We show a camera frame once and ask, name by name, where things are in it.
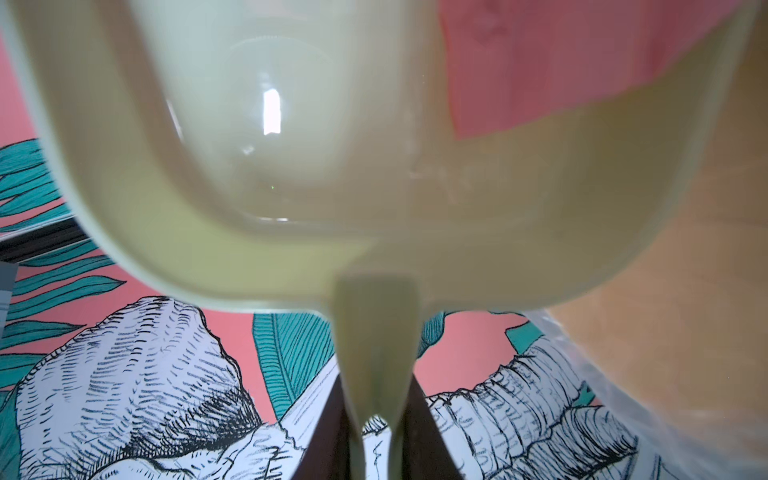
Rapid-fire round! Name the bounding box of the pink paper scrap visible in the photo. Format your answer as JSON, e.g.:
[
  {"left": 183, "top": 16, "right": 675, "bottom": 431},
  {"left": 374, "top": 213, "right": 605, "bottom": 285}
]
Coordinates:
[{"left": 437, "top": 0, "right": 740, "bottom": 138}]

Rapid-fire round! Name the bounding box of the beige bin with plastic liner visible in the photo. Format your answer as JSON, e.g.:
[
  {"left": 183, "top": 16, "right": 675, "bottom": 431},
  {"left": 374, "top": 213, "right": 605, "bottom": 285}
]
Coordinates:
[{"left": 549, "top": 13, "right": 767, "bottom": 479}]

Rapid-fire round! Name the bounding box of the black left corner frame post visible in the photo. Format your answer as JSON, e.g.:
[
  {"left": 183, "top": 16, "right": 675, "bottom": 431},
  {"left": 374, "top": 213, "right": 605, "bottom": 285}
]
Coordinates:
[{"left": 1, "top": 218, "right": 88, "bottom": 263}]

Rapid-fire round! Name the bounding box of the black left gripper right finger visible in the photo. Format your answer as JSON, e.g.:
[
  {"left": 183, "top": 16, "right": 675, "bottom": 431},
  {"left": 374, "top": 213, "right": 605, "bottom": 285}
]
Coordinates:
[{"left": 402, "top": 377, "right": 463, "bottom": 480}]

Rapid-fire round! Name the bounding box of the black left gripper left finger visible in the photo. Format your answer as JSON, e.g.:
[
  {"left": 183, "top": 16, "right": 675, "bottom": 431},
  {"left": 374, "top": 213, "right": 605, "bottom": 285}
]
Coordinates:
[{"left": 291, "top": 378, "right": 351, "bottom": 480}]

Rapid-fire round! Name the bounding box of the green plastic dustpan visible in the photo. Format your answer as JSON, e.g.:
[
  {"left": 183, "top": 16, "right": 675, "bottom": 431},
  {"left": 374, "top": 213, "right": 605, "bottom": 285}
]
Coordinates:
[{"left": 1, "top": 1, "right": 767, "bottom": 479}]

